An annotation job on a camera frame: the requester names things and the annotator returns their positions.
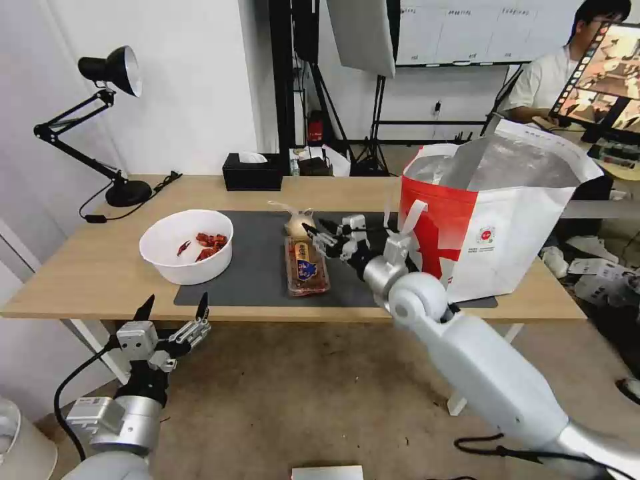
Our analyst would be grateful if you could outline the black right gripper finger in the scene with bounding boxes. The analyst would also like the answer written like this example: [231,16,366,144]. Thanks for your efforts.
[302,224,347,262]
[317,217,347,238]

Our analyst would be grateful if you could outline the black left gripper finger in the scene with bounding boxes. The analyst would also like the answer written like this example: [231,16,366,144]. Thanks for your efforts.
[151,291,213,373]
[131,293,157,325]

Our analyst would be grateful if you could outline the red white takeout bag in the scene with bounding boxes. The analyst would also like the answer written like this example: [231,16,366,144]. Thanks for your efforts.
[382,118,605,304]

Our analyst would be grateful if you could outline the white round bowl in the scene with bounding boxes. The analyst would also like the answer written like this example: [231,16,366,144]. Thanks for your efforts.
[138,209,235,287]

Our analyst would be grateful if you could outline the box of clutter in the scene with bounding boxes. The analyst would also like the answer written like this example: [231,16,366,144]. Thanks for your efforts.
[289,143,352,177]

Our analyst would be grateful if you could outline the dark grey table mat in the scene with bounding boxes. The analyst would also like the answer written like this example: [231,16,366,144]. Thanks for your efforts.
[173,209,500,309]

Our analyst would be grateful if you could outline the black tripod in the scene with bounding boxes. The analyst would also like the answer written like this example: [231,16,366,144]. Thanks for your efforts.
[309,59,392,177]

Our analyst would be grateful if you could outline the black tissue box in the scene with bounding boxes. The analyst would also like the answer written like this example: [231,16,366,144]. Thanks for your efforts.
[221,152,285,193]

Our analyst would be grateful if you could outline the red crayfish shell pile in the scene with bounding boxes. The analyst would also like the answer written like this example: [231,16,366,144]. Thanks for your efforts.
[193,230,229,263]

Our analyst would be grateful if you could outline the red black device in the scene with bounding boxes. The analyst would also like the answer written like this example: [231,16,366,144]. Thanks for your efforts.
[306,109,327,147]

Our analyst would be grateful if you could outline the black desk lamp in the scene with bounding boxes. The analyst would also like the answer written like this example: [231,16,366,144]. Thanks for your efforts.
[33,45,153,209]

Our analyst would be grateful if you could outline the cream round container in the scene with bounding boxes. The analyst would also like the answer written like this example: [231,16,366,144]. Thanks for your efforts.
[0,397,59,480]

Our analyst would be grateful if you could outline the white softbox light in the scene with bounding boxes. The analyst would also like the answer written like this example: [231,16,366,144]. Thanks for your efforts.
[325,0,400,77]

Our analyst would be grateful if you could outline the white robot front shell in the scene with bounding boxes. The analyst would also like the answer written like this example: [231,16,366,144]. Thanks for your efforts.
[291,465,365,480]

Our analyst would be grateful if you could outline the white whiteboard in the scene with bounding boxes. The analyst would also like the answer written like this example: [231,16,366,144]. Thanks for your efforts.
[394,0,592,67]

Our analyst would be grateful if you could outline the person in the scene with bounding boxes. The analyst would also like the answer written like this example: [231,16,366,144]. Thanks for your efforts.
[499,0,634,127]

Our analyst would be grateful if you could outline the black computer monitor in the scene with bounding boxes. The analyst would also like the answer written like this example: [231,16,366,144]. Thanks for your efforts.
[547,21,640,144]

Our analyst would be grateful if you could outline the black shoe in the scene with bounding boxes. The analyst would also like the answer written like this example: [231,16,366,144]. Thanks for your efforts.
[615,377,640,407]

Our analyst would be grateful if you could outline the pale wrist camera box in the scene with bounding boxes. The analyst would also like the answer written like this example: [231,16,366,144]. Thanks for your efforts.
[341,214,369,237]
[115,321,159,364]

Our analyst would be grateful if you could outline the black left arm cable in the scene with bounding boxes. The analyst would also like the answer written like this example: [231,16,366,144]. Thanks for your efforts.
[53,343,123,463]

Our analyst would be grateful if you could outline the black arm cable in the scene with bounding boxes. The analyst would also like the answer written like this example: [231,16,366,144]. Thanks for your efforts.
[452,435,640,470]
[53,343,123,463]

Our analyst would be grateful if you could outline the black lamp power cable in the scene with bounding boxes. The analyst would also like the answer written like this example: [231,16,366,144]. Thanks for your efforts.
[78,170,184,225]

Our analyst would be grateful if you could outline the black metal stand frame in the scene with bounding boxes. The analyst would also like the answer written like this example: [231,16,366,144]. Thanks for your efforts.
[269,0,322,152]

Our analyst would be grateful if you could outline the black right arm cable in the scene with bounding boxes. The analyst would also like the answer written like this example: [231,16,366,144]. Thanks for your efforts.
[452,435,640,470]

